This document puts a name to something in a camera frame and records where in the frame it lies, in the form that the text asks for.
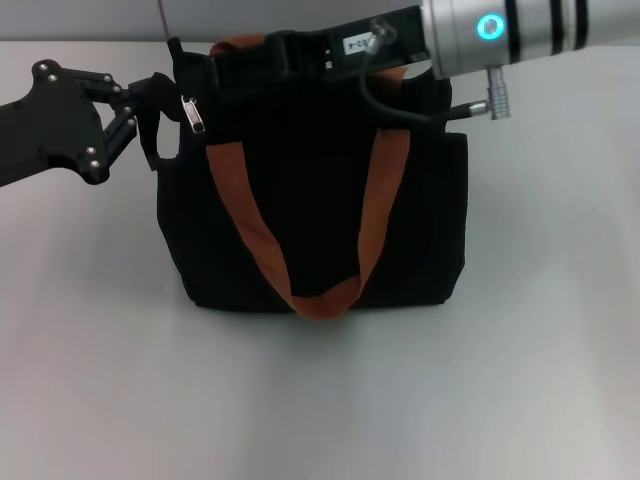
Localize silver zipper pull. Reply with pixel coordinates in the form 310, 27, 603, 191
180, 95, 207, 136

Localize black food bag brown handles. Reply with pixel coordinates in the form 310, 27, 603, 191
153, 33, 471, 321

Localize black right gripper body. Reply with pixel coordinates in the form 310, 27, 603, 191
267, 5, 431, 84

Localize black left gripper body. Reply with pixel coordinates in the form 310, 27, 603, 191
0, 59, 110, 189

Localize right gripper cable with plug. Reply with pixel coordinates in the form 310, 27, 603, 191
357, 14, 512, 125

